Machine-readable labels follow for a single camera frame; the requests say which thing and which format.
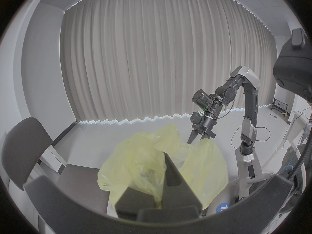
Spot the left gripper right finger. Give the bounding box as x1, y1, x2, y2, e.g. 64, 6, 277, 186
138, 153, 203, 223

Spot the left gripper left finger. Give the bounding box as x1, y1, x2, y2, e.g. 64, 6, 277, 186
115, 186, 158, 220

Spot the yellow plastic bag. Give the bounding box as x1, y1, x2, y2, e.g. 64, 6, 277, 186
98, 123, 228, 210

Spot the white curtain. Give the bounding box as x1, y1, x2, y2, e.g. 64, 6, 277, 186
60, 0, 278, 127

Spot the grey cushioned white chair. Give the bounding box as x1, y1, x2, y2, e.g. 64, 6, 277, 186
1, 117, 110, 215

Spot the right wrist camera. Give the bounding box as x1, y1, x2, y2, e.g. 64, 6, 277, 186
190, 111, 205, 126

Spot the black frame small table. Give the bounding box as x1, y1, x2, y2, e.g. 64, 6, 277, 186
272, 97, 289, 114

